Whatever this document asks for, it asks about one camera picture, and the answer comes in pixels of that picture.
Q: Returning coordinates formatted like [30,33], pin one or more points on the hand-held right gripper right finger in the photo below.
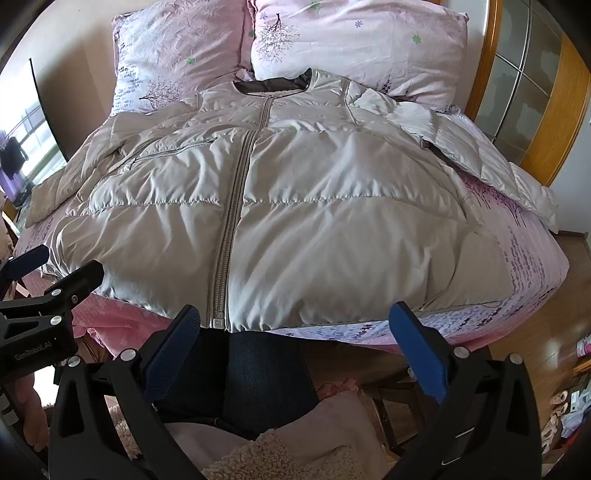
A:
[422,355]

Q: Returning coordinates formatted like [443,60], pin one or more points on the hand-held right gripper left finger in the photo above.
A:
[178,350]

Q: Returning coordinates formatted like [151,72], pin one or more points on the pink floral bed sheet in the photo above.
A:
[517,258]

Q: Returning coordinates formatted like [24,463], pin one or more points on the wooden framed glass door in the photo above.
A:
[572,115]

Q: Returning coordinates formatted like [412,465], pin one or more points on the fluffy pale slippers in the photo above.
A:
[556,415]

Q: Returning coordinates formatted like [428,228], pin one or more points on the dark wooden stool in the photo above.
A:
[392,406]

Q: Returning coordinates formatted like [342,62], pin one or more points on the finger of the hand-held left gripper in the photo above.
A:
[78,281]
[27,261]

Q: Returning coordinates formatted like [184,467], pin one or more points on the person's jeans leg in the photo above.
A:
[263,378]

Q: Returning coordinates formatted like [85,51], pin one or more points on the pink floral pillow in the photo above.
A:
[360,46]
[175,50]

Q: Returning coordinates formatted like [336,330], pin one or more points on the black flat screen television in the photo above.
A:
[27,138]

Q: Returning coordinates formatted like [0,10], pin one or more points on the beige puffer jacket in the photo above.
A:
[323,207]

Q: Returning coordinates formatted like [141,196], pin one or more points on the pink printed package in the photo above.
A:
[584,348]

